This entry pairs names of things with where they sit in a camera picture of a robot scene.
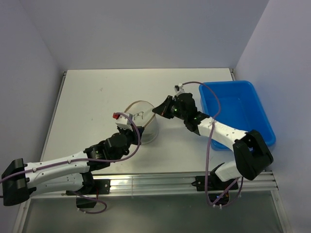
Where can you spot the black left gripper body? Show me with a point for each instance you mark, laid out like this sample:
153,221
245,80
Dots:
132,138

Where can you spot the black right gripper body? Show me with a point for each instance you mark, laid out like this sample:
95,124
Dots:
176,110

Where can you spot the white mesh laundry bag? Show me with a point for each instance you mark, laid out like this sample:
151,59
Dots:
143,116

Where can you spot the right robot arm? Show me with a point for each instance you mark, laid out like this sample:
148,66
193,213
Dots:
251,154

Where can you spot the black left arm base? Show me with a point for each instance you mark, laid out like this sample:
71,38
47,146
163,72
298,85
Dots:
88,196

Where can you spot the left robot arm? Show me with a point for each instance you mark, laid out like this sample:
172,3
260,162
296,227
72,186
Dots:
21,180

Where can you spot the blue plastic bin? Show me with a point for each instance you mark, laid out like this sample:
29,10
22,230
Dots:
240,107

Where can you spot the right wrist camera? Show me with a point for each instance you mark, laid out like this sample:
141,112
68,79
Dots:
179,89

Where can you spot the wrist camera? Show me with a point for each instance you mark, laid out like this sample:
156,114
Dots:
123,121
179,89

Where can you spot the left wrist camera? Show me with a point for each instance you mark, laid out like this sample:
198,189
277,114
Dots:
123,121

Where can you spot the aluminium table edge rail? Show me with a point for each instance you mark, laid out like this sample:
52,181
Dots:
176,183

